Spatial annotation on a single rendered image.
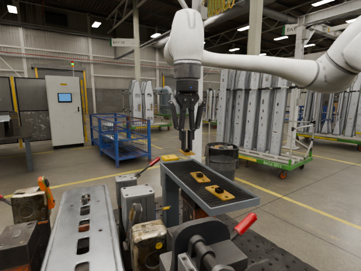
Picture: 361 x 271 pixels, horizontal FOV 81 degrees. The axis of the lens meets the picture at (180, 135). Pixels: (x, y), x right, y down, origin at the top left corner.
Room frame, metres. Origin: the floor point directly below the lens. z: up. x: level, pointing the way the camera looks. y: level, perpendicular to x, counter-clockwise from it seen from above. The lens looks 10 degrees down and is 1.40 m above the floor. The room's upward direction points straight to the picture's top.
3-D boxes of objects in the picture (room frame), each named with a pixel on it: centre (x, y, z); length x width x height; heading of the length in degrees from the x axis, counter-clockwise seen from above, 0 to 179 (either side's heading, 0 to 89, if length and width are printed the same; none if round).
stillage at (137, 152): (4.89, 1.33, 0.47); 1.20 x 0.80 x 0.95; 36
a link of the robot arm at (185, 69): (0.73, -0.02, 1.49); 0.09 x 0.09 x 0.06
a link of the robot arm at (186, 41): (0.74, -0.02, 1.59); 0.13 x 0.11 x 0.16; 13
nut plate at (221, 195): (0.51, -0.10, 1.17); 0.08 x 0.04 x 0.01; 25
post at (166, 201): (0.86, 0.04, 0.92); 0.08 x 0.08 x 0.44; 23
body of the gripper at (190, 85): (0.73, -0.02, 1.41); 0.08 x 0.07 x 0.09; 107
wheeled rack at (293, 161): (4.46, -1.61, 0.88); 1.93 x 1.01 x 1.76; 40
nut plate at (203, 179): (0.62, -0.06, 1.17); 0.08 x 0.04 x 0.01; 16
